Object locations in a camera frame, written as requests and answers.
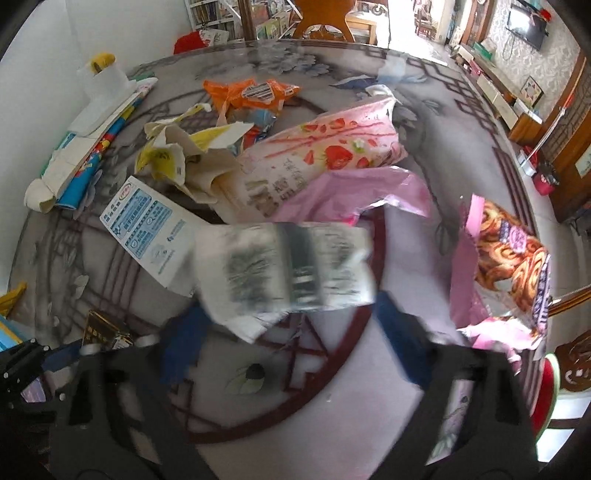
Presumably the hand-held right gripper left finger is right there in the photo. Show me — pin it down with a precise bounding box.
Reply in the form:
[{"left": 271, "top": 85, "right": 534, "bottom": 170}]
[{"left": 48, "top": 306, "right": 219, "bottom": 480}]

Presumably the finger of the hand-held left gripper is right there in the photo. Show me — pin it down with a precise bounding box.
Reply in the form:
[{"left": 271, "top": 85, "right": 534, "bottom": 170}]
[{"left": 0, "top": 338, "right": 64, "bottom": 398}]

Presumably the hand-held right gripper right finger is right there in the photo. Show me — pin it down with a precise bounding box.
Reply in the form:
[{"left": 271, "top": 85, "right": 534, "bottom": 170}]
[{"left": 374, "top": 293, "right": 539, "bottom": 480}]

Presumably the grey printed paper cup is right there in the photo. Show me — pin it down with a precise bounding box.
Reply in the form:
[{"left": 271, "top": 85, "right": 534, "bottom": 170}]
[{"left": 193, "top": 222, "right": 378, "bottom": 345}]

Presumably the bread print snack wrapper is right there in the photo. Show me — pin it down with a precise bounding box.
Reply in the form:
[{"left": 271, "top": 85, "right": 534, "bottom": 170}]
[{"left": 455, "top": 194, "right": 554, "bottom": 366}]

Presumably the red bin with green rim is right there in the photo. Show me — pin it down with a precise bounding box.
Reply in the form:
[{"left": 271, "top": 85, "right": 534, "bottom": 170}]
[{"left": 530, "top": 353, "right": 563, "bottom": 442}]

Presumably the long pink beige snack bag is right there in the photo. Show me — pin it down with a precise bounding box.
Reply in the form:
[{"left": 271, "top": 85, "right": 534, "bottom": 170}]
[{"left": 235, "top": 98, "right": 408, "bottom": 220}]

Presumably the orange snack wrapper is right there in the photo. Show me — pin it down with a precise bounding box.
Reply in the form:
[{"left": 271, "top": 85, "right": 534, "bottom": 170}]
[{"left": 203, "top": 78, "right": 302, "bottom": 114}]

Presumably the light blue board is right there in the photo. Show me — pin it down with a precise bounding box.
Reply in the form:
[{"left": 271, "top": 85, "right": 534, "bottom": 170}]
[{"left": 0, "top": 318, "right": 25, "bottom": 357}]

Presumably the yellow plastic piece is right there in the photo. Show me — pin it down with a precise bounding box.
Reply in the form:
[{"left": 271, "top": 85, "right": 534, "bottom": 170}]
[{"left": 0, "top": 282, "right": 28, "bottom": 320}]

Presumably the gold brown small box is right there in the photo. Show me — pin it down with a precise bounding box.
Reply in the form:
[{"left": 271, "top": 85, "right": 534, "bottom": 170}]
[{"left": 82, "top": 309, "right": 135, "bottom": 352}]

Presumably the blue white carton box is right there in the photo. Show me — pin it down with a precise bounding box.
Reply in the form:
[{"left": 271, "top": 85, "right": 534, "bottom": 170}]
[{"left": 99, "top": 175, "right": 211, "bottom": 297}]

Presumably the pink plastic bag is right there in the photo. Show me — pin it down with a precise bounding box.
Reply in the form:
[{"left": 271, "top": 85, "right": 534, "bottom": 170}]
[{"left": 271, "top": 165, "right": 433, "bottom": 228}]

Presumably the wooden chair with carved back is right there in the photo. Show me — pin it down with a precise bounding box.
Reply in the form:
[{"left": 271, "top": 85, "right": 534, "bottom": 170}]
[{"left": 549, "top": 286, "right": 591, "bottom": 431}]

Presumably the crumpled yellow white wrapper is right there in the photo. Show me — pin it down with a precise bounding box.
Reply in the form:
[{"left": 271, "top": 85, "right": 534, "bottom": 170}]
[{"left": 135, "top": 105, "right": 256, "bottom": 205}]

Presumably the blue cartoon picture book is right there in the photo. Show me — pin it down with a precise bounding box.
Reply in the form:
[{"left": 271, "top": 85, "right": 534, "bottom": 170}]
[{"left": 55, "top": 92, "right": 140, "bottom": 211}]

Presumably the small red bucket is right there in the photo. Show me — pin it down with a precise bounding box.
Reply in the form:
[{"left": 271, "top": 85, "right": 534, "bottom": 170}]
[{"left": 533, "top": 164, "right": 560, "bottom": 195}]

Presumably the metal basin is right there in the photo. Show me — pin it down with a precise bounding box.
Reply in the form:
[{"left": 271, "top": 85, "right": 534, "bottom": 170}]
[{"left": 516, "top": 148, "right": 539, "bottom": 176}]

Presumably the blue red snack wrapper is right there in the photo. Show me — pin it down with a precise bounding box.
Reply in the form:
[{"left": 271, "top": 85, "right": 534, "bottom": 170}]
[{"left": 228, "top": 108, "right": 279, "bottom": 145}]

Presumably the long television cabinet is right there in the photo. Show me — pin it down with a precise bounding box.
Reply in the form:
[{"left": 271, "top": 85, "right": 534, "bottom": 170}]
[{"left": 455, "top": 41, "right": 544, "bottom": 145}]

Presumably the small framed geometric picture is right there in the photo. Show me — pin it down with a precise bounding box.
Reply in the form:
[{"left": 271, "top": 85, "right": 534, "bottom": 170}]
[{"left": 522, "top": 76, "right": 545, "bottom": 110}]

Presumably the yellow tape roll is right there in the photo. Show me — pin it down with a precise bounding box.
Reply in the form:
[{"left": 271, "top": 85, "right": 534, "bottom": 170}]
[{"left": 89, "top": 52, "right": 116, "bottom": 75}]

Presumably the red bag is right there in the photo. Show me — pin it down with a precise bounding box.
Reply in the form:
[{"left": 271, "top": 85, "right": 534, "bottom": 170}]
[{"left": 173, "top": 31, "right": 209, "bottom": 55}]

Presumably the wooden chair with solid back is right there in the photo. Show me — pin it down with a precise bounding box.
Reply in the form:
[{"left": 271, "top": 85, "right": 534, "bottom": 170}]
[{"left": 240, "top": 0, "right": 359, "bottom": 45}]

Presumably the white magazine rack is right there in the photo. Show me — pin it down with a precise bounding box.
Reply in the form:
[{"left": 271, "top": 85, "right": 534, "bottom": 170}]
[{"left": 185, "top": 0, "right": 297, "bottom": 43}]

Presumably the red handled mop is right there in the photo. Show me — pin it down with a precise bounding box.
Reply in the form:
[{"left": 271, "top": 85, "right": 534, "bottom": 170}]
[{"left": 525, "top": 93, "right": 579, "bottom": 163}]

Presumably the wall television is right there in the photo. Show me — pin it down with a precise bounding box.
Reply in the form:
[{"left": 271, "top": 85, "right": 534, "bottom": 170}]
[{"left": 505, "top": 6, "right": 551, "bottom": 51}]

